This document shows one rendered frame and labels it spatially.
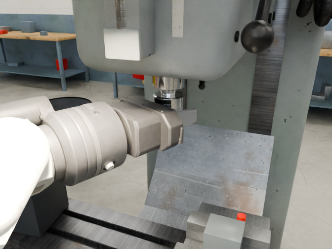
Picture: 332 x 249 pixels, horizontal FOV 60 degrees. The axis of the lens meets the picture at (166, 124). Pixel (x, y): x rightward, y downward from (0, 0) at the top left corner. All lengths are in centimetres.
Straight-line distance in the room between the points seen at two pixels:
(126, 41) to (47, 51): 612
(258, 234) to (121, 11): 43
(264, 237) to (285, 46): 44
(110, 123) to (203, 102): 51
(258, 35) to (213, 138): 58
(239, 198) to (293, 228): 143
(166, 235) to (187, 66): 47
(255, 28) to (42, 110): 24
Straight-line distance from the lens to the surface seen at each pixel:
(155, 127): 37
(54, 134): 33
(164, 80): 40
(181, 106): 42
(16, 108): 35
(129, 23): 29
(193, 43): 31
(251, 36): 28
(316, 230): 227
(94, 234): 72
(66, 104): 271
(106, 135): 33
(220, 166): 83
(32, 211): 71
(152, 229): 72
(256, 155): 82
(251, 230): 57
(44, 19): 631
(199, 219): 58
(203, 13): 30
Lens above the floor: 139
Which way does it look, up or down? 23 degrees down
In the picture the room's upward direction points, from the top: straight up
